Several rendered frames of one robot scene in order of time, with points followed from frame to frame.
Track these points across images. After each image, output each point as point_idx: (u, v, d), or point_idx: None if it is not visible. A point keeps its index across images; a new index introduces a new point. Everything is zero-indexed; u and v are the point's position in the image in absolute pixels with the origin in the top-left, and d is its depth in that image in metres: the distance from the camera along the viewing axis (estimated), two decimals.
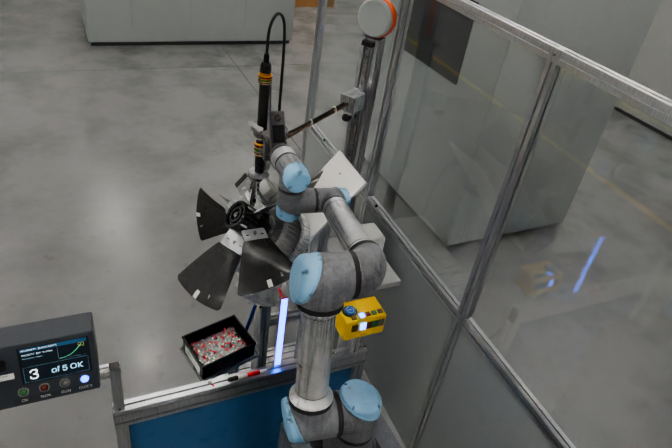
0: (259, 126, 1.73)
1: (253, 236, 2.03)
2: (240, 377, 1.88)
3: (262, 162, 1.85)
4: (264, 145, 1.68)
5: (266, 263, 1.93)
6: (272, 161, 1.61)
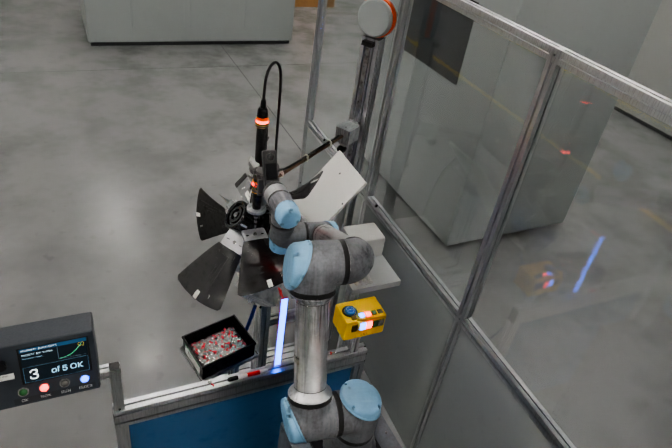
0: (256, 162, 1.84)
1: (253, 236, 2.03)
2: (240, 377, 1.88)
3: (259, 199, 1.94)
4: (258, 181, 1.79)
5: (266, 263, 1.93)
6: (265, 198, 1.72)
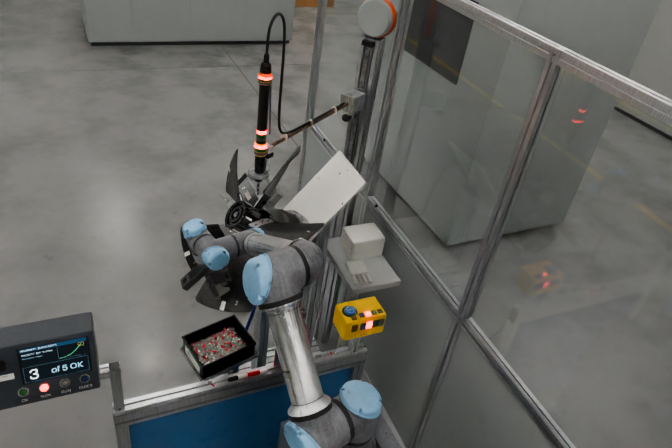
0: None
1: None
2: (240, 377, 1.88)
3: (262, 162, 1.86)
4: (213, 277, 1.87)
5: (231, 283, 2.00)
6: None
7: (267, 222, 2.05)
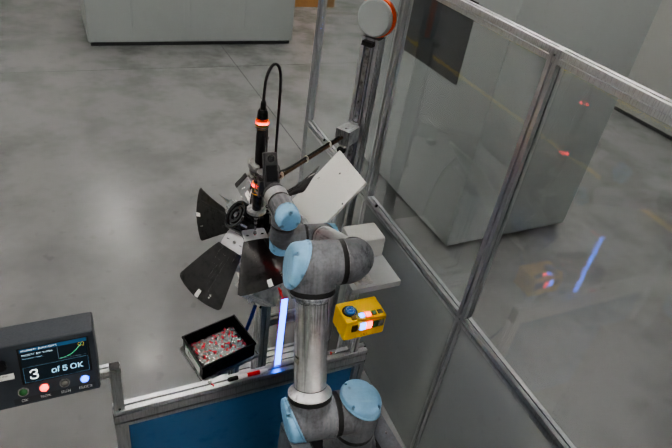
0: (256, 164, 1.85)
1: (231, 242, 2.10)
2: (240, 377, 1.88)
3: (259, 200, 1.94)
4: (258, 183, 1.79)
5: (211, 276, 2.10)
6: (265, 200, 1.73)
7: (260, 235, 2.04)
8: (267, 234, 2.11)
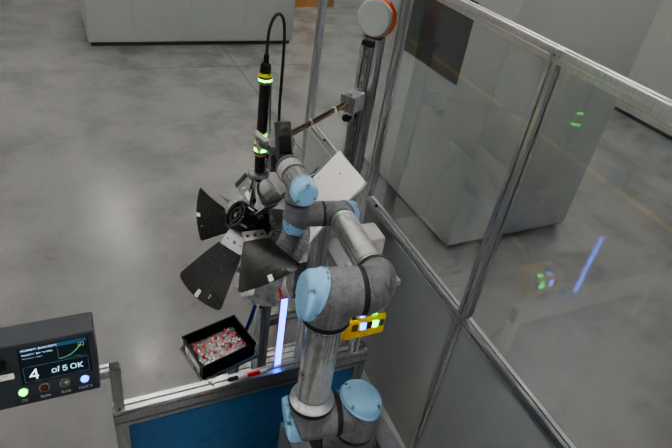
0: (265, 136, 1.68)
1: (231, 242, 2.10)
2: (240, 377, 1.88)
3: (262, 162, 1.86)
4: (270, 156, 1.63)
5: (211, 276, 2.10)
6: (279, 173, 1.57)
7: (260, 236, 2.04)
8: (267, 234, 2.11)
